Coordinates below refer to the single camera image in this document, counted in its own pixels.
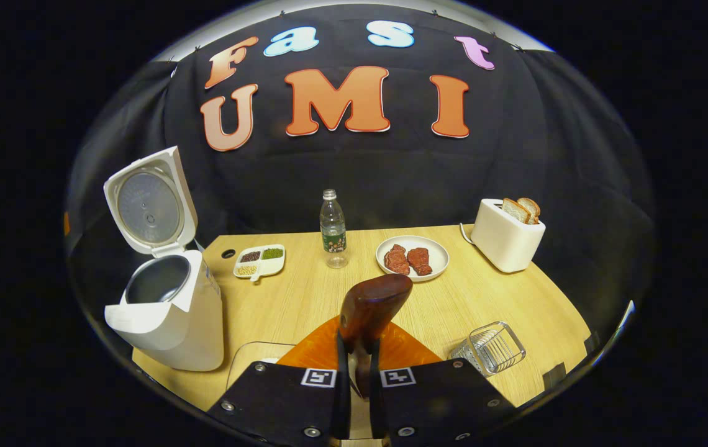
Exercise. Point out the clear plastic water bottle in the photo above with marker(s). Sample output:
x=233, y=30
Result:
x=333, y=233

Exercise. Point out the black backdrop cloth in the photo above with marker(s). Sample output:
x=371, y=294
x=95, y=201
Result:
x=391, y=174

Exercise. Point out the white round plate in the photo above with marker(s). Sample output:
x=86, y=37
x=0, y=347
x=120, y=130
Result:
x=438, y=248

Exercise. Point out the brown wooden spoon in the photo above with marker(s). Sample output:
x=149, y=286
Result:
x=369, y=304

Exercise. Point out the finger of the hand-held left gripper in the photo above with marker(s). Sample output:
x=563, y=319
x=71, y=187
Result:
x=67, y=223

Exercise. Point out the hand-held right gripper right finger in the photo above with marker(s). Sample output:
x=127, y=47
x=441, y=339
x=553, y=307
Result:
x=376, y=403

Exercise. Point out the white rice cooker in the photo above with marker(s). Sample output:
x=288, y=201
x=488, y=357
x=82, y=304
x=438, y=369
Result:
x=186, y=323

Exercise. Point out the clear chopstick holder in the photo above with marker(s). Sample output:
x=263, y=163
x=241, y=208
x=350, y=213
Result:
x=490, y=347

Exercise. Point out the clear tray of rice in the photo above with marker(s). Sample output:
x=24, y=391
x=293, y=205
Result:
x=254, y=357

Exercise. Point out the toast bread slice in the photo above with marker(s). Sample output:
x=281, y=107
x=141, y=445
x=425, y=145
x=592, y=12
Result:
x=515, y=211
x=531, y=208

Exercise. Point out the red meat piece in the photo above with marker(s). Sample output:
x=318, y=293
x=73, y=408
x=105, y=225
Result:
x=396, y=260
x=420, y=261

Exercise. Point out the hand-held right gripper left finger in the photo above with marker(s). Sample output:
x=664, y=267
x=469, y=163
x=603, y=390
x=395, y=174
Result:
x=343, y=403

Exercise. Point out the white divided grain dish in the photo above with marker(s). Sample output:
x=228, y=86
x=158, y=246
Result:
x=270, y=266

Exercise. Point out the black table edge bracket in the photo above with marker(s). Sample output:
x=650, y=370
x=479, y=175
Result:
x=591, y=343
x=556, y=375

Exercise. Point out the white toaster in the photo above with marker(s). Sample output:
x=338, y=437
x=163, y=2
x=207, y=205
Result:
x=503, y=242

